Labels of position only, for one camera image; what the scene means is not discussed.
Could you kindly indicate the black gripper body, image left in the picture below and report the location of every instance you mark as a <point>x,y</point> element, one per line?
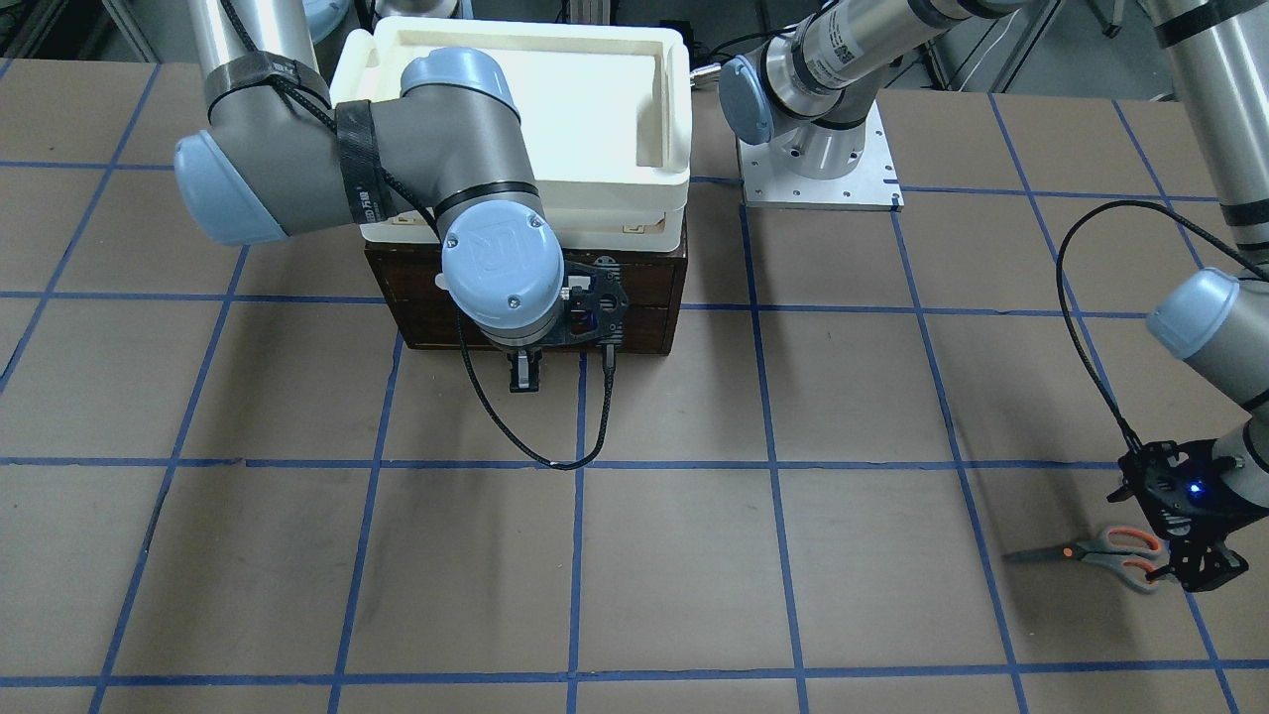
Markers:
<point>522,371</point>

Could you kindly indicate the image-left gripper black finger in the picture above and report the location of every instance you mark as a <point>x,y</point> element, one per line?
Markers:
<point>517,366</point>
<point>532,371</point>

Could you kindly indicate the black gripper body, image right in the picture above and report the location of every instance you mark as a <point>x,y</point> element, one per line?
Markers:
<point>1226,513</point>

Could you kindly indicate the grey orange-handled scissors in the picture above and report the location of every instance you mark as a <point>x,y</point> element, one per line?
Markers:
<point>1135,556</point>

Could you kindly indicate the grey robot arm, image left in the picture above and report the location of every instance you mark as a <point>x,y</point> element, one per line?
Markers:
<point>280,157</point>

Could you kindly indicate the grey robot arm, image right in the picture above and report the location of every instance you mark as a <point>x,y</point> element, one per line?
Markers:
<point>798,104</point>

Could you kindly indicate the dark wooden drawer cabinet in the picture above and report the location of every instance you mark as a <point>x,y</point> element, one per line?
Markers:
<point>496,279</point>

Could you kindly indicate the white plastic crate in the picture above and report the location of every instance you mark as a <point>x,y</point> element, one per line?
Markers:
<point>605,112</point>

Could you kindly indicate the metal base plate, image right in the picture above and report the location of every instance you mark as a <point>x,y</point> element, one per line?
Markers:
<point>818,168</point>

